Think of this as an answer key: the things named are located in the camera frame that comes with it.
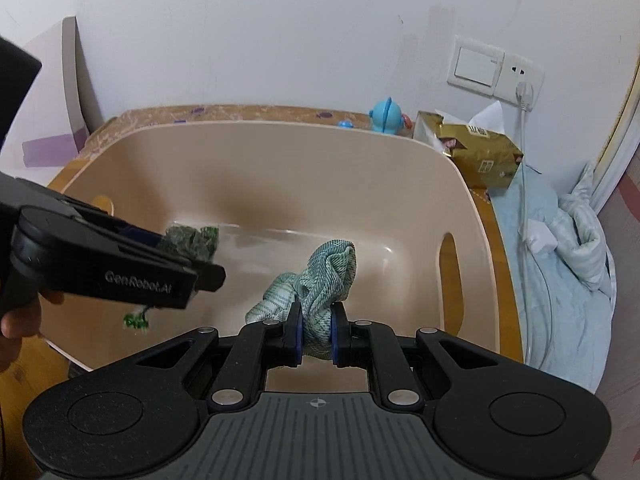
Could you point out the blue toy figure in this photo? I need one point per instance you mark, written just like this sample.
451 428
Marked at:
386 117

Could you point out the light blue bed quilt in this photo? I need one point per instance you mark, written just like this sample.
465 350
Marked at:
566 298

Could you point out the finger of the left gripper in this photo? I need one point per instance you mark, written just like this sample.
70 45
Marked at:
150 244
68 254

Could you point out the green fabric scrunchie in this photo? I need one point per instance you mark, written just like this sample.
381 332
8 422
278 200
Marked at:
327 279

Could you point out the white power adapter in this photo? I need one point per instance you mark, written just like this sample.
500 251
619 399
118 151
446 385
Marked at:
538 237

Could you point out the beige plastic storage bin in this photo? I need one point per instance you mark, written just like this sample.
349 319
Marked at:
276 192

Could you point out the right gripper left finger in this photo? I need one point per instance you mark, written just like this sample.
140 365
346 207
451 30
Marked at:
246 359

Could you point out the green dried herb bag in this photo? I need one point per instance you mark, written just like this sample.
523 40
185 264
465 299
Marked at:
198 244

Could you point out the small blue toy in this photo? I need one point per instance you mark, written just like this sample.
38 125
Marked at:
345 124

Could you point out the white wall switch socket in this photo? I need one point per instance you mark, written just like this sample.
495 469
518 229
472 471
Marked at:
491 71

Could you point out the lilac white board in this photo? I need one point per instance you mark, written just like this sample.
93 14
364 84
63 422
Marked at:
59 112

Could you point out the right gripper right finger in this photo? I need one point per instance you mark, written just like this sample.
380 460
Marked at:
374 347

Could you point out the gold tissue box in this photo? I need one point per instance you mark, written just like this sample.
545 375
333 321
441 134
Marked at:
483 153

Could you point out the person left hand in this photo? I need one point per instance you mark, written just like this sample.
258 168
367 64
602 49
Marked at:
16 325

